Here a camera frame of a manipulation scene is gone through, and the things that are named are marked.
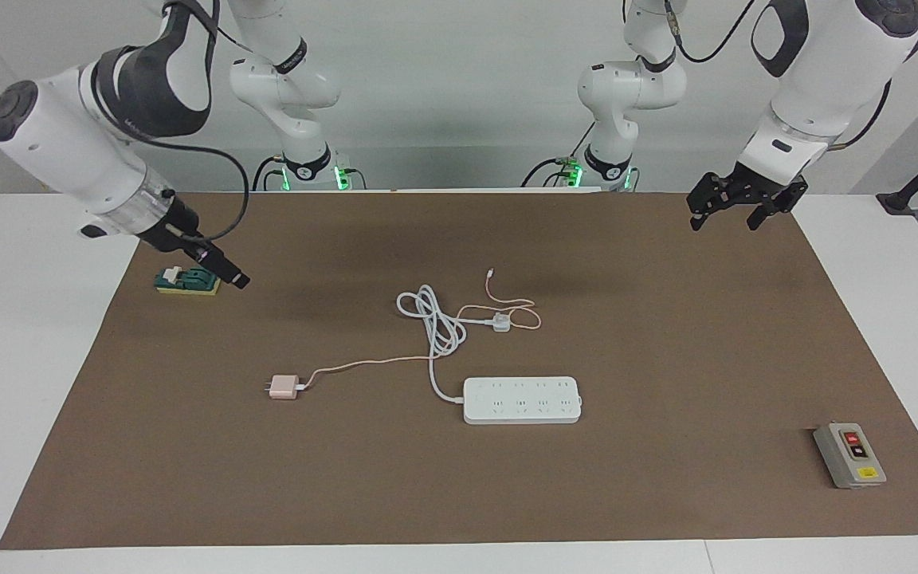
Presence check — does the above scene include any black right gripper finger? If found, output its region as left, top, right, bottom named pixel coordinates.
left=206, top=249, right=251, bottom=290

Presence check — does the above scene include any pink charging cable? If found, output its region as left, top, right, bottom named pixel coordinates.
left=300, top=269, right=542, bottom=391

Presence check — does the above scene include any white power strip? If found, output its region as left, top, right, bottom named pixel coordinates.
left=463, top=376, right=584, bottom=425

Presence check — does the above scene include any brown table mat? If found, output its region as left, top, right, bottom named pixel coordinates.
left=0, top=191, right=918, bottom=551

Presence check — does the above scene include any green knife switch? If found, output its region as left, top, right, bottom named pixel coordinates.
left=155, top=265, right=222, bottom=297

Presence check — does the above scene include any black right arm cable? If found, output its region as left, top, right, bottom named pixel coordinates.
left=128, top=0, right=269, bottom=244

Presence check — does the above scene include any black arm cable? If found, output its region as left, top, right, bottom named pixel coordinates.
left=622, top=0, right=918, bottom=150
left=128, top=0, right=269, bottom=244

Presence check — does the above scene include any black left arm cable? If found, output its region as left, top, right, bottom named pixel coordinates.
left=622, top=0, right=918, bottom=150

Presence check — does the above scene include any white power strip cord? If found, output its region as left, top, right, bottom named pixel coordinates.
left=396, top=285, right=500, bottom=403

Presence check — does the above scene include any grey on-off switch box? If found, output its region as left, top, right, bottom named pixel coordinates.
left=813, top=423, right=888, bottom=489

